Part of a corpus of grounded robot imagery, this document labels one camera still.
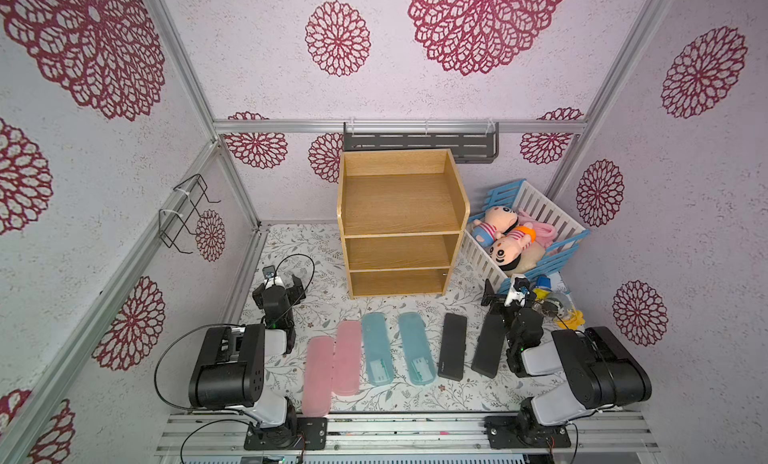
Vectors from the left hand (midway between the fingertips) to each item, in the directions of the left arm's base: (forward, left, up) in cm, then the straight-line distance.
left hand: (279, 280), depth 93 cm
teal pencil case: (-15, -30, -8) cm, 35 cm away
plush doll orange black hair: (+9, -72, +4) cm, 73 cm away
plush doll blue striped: (+21, -72, +4) cm, 75 cm away
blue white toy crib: (+33, -83, +5) cm, 89 cm away
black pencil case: (-21, -52, -7) cm, 57 cm away
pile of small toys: (-8, -85, -3) cm, 85 cm away
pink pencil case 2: (-22, -22, -8) cm, 32 cm away
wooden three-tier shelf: (+7, -38, +22) cm, 44 cm away
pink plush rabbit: (+16, -87, +4) cm, 88 cm away
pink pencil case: (-27, -14, -8) cm, 31 cm away
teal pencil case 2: (-19, -43, -7) cm, 47 cm away
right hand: (-2, -70, +2) cm, 70 cm away
